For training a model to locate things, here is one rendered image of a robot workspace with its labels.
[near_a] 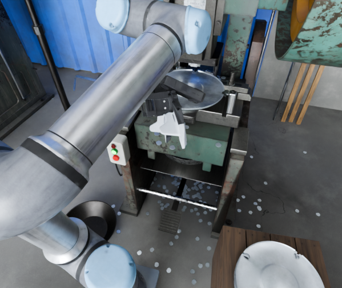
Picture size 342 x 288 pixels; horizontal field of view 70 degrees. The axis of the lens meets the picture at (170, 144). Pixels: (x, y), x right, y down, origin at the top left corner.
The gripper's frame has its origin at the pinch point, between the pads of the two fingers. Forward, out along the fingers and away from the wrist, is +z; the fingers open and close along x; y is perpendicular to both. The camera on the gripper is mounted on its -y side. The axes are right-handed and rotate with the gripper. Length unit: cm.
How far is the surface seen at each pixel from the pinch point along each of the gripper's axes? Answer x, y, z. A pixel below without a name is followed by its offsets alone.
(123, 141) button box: -38.3, 10.8, 0.5
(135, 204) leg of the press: -73, 8, 40
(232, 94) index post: -22.5, -30.4, -11.6
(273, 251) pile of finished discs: -12, -34, 47
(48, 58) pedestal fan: -95, 40, -47
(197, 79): -36.2, -23.4, -20.0
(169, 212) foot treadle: -57, -8, 43
